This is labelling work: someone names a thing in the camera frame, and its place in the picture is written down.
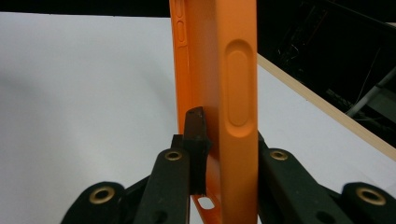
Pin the orange phone case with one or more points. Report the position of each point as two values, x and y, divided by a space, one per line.
218 77

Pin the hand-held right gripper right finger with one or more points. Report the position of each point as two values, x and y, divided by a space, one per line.
262 143

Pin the grey metal stand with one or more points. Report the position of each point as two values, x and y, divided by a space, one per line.
372 93

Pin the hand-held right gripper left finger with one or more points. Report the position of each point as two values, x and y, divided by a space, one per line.
194 146

